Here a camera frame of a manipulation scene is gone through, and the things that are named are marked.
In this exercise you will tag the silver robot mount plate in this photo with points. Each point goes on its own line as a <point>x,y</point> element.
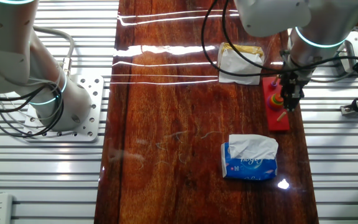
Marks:
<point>95,102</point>

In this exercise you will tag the gold tissue pack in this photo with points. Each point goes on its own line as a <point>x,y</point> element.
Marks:
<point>238,70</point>

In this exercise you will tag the blue tissue pack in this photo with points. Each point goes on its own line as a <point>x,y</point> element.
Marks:
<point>247,169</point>

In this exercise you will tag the red Hanoi base with pegs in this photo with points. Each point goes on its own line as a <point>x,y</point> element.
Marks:
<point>273,124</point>

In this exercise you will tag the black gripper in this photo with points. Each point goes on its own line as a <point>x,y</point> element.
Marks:
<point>292,84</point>

